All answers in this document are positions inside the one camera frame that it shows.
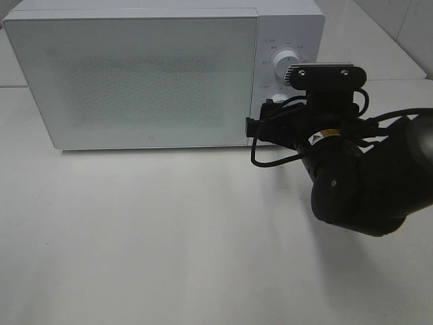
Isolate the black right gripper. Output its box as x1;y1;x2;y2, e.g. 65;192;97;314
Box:
245;99;359;159

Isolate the white timer knob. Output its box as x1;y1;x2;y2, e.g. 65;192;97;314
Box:
271;93;288;104

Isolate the white power knob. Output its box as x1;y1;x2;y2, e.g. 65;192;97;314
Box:
273;49;301;79

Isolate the white microwave door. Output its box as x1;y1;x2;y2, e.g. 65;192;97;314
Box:
5;18;256;150

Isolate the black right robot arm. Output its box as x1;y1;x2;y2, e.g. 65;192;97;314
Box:
246;96;432;237

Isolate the white microwave oven body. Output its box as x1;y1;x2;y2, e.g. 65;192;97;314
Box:
5;0;325;151

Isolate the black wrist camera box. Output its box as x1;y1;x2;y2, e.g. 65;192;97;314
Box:
283;63;367;112

